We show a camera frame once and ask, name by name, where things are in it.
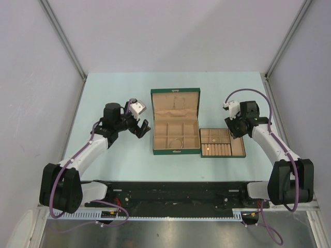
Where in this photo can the aluminium frame rail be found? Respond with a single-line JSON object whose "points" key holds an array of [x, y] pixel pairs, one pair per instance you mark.
{"points": [[303, 228]]}

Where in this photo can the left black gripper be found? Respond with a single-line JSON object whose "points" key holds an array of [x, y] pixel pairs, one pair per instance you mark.
{"points": [[136, 129]]}

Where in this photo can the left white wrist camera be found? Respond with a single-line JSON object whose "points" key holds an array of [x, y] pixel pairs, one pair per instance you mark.
{"points": [[136, 108]]}

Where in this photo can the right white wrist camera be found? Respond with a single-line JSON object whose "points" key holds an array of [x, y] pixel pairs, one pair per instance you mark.
{"points": [[233, 107]]}

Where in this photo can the white slotted cable duct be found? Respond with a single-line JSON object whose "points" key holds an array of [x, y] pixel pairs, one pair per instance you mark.
{"points": [[147, 212]]}

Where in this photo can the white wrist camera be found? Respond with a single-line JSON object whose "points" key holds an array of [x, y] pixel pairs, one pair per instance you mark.
{"points": [[136, 108], [233, 107]]}

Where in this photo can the green jewelry tray insert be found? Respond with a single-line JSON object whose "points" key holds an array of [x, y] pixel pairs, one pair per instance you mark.
{"points": [[225, 146]]}

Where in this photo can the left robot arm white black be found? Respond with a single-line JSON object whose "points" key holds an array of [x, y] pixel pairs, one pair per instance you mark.
{"points": [[61, 187]]}

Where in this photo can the green jewelry box beige lining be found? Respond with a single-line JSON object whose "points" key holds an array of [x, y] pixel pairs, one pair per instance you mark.
{"points": [[176, 126]]}

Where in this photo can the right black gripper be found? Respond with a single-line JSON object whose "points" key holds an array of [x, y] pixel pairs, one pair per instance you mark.
{"points": [[230, 123]]}

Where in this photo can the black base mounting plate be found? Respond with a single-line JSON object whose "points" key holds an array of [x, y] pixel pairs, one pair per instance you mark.
{"points": [[233, 194]]}

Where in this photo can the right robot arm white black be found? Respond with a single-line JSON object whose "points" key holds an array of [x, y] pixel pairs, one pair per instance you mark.
{"points": [[291, 179]]}

